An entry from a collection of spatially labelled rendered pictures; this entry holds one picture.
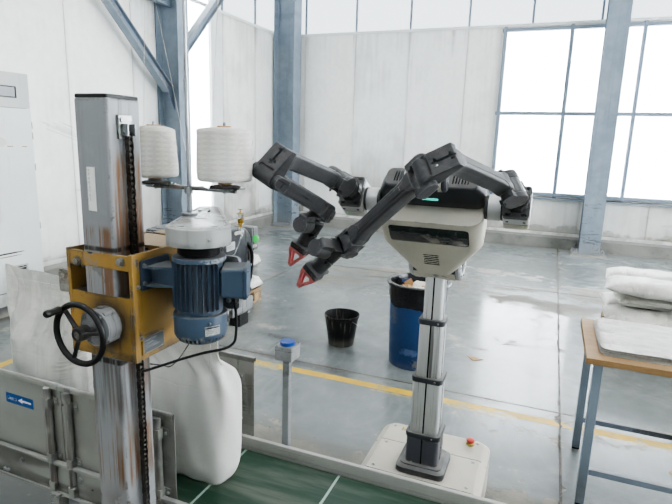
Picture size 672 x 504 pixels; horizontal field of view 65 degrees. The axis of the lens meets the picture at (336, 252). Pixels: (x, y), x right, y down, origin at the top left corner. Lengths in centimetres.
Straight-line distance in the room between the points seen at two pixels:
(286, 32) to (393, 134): 275
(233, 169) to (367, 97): 863
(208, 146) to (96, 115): 30
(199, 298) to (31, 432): 120
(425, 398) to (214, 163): 135
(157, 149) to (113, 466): 97
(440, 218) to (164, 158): 95
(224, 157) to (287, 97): 895
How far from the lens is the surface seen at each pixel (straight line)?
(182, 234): 146
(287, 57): 1057
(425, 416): 240
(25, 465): 262
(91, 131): 158
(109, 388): 173
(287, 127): 1046
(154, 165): 173
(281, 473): 226
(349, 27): 1045
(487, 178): 163
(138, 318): 159
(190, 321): 153
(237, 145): 157
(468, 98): 969
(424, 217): 195
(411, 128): 985
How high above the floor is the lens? 166
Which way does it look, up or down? 12 degrees down
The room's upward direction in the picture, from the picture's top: 2 degrees clockwise
